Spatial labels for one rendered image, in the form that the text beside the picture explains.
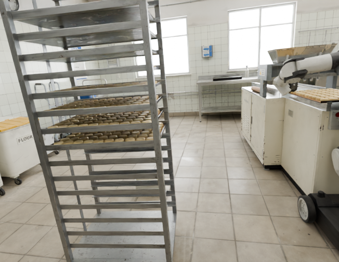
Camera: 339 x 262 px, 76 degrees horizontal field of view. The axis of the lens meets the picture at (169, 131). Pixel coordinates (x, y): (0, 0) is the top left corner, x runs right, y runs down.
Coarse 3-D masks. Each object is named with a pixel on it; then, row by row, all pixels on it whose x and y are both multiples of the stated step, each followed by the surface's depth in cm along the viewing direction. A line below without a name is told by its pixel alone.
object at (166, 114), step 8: (160, 16) 131; (160, 24) 131; (160, 32) 132; (160, 40) 133; (160, 48) 135; (160, 56) 136; (160, 64) 137; (160, 72) 139; (168, 128) 149; (168, 144) 152; (168, 152) 154; (176, 208) 168
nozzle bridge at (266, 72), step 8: (264, 64) 224; (272, 64) 215; (280, 64) 214; (264, 72) 225; (272, 72) 225; (320, 72) 219; (328, 72) 218; (336, 72) 214; (264, 80) 226; (328, 80) 230; (336, 80) 221; (264, 88) 232; (264, 96) 234
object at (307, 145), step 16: (288, 112) 216; (304, 112) 183; (320, 112) 159; (288, 128) 218; (304, 128) 184; (320, 128) 160; (288, 144) 219; (304, 144) 185; (320, 144) 164; (336, 144) 162; (288, 160) 221; (304, 160) 187; (320, 160) 167; (288, 176) 230; (304, 176) 188; (320, 176) 170; (336, 176) 169; (304, 192) 196; (336, 192) 173
